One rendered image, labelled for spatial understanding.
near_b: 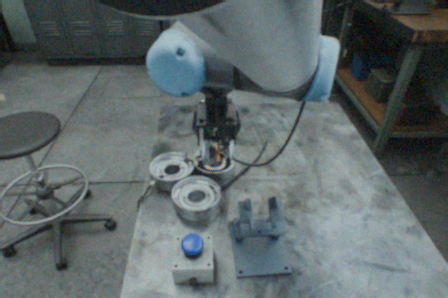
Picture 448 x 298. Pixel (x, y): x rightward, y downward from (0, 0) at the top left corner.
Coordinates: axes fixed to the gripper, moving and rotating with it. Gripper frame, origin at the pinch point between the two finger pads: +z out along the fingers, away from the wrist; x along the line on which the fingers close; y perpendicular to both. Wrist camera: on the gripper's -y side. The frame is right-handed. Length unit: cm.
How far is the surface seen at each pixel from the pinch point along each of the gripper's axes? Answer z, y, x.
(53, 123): 35, -54, -67
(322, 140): 12.3, -15.9, 30.3
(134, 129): 108, -133, -61
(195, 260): 2.0, 24.3, -4.1
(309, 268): 6.8, 24.1, 16.6
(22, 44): 121, -301, -220
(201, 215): 5.7, 12.7, -3.5
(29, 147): 33, -37, -70
